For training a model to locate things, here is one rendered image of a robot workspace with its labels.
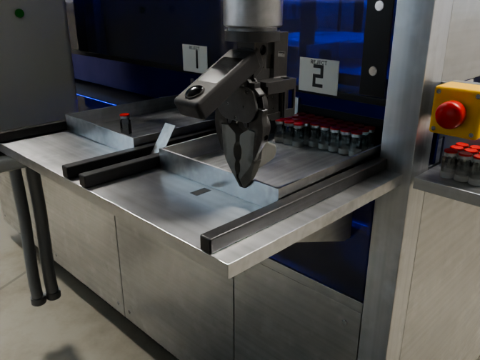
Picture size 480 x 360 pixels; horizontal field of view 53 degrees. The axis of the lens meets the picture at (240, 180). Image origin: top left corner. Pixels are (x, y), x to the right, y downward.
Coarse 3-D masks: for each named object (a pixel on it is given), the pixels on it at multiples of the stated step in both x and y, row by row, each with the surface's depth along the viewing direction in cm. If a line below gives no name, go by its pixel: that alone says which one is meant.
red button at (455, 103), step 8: (440, 104) 69; (448, 104) 68; (456, 104) 68; (440, 112) 69; (448, 112) 68; (456, 112) 67; (464, 112) 68; (440, 120) 69; (448, 120) 68; (456, 120) 68; (464, 120) 68; (448, 128) 69
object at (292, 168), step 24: (192, 144) 86; (216, 144) 90; (168, 168) 81; (192, 168) 76; (216, 168) 72; (264, 168) 81; (288, 168) 81; (312, 168) 81; (336, 168) 74; (240, 192) 70; (264, 192) 66; (288, 192) 66
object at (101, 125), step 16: (80, 112) 106; (96, 112) 108; (112, 112) 111; (128, 112) 114; (144, 112) 118; (160, 112) 119; (176, 112) 119; (80, 128) 100; (96, 128) 95; (112, 128) 106; (144, 128) 106; (160, 128) 106; (176, 128) 93; (192, 128) 96; (208, 128) 99; (112, 144) 92; (128, 144) 88
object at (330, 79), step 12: (300, 60) 88; (312, 60) 86; (324, 60) 84; (300, 72) 89; (312, 72) 87; (324, 72) 85; (336, 72) 83; (300, 84) 89; (324, 84) 86; (336, 84) 84
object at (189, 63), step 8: (184, 48) 110; (192, 48) 108; (200, 48) 106; (184, 56) 111; (192, 56) 109; (200, 56) 107; (184, 64) 111; (192, 64) 109; (200, 64) 108; (200, 72) 108
